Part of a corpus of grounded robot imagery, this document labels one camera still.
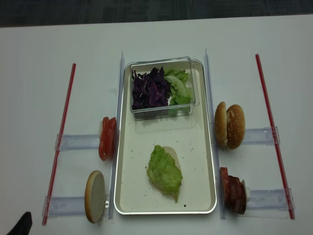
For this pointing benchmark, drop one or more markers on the red tomato slices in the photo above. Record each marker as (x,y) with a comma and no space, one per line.
(107,135)

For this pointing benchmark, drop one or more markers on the red strip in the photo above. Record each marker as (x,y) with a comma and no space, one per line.
(277,146)
(54,167)

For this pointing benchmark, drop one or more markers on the sesame bun top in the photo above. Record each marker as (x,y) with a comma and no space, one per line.
(236,126)

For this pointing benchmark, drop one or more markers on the left clear acrylic divider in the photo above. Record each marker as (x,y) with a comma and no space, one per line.
(117,134)

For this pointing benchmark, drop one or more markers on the black object bottom left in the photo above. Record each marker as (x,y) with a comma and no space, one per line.
(23,226)

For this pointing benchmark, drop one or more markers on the left red strip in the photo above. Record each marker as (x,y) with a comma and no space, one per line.
(54,167)

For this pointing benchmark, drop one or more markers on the right upper clear holder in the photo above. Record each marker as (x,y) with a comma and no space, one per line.
(266,135)

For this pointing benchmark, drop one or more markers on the green lettuce leaf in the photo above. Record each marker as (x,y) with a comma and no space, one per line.
(165,173)

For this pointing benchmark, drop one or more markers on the green lettuce pile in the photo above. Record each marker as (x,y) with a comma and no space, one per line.
(180,93)

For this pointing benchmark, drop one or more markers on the white metal tray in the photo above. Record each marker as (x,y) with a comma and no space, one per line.
(190,141)

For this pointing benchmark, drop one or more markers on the clear acrylic divider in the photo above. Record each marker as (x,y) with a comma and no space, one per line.
(117,134)
(211,112)

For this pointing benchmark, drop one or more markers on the plain bun half right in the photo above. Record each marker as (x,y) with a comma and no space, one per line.
(220,124)

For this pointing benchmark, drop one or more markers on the clear plastic container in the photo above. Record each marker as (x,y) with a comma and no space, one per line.
(181,63)

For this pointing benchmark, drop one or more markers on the sliced meat patties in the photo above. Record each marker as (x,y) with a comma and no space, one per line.
(234,193)

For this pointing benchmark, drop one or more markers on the purple cabbage pieces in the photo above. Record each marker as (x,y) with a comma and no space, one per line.
(150,90)

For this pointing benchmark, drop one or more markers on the left upper clear holder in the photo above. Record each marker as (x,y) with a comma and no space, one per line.
(76,142)

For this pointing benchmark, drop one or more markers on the right red strip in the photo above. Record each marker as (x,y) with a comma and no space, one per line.
(277,146)

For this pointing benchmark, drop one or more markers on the right lower clear holder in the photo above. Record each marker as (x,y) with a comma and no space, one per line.
(274,199)

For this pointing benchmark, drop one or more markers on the right clear acrylic divider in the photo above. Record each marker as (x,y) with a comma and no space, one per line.
(211,112)

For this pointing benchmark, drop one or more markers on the upright bun bottom half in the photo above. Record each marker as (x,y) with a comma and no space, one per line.
(95,196)

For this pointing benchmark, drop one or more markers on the left lower clear holder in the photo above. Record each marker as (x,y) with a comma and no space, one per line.
(64,206)

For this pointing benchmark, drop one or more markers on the flat bun slice on tray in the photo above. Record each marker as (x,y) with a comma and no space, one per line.
(174,153)

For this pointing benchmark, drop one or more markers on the clear holder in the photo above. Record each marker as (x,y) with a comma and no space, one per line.
(64,206)
(274,199)
(266,135)
(76,142)

